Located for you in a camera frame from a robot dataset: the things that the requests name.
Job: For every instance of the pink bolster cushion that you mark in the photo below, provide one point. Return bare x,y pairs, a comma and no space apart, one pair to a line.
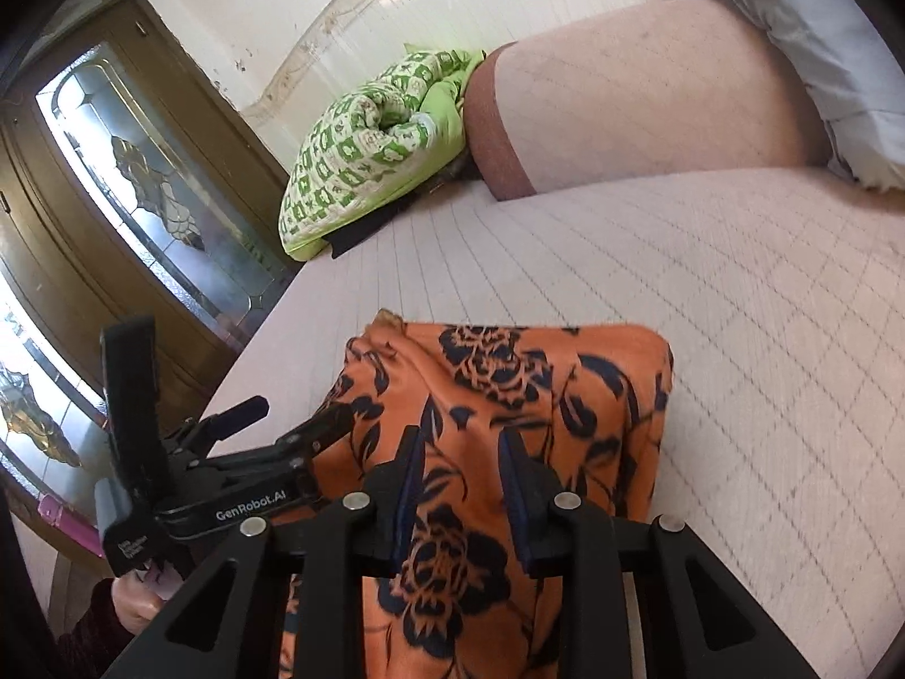
678,86

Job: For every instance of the person's left hand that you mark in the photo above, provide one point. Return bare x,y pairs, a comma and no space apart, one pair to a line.
139,595

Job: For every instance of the pink plastic object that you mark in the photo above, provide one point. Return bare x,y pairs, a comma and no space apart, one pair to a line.
70,523

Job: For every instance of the brown wooden glass door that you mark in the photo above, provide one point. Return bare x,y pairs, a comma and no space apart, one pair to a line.
129,188

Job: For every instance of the orange black floral garment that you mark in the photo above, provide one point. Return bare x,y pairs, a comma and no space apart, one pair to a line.
538,443

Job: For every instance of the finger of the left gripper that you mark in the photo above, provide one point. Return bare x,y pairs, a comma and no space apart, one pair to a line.
330,424
221,426

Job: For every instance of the light grey pillow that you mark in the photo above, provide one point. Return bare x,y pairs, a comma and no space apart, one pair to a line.
852,78

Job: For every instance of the green white patterned blanket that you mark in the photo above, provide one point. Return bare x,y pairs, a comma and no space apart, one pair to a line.
375,144

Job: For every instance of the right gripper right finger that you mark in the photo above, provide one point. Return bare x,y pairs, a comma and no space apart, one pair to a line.
638,600

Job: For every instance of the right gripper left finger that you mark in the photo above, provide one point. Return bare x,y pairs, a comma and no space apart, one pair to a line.
227,619

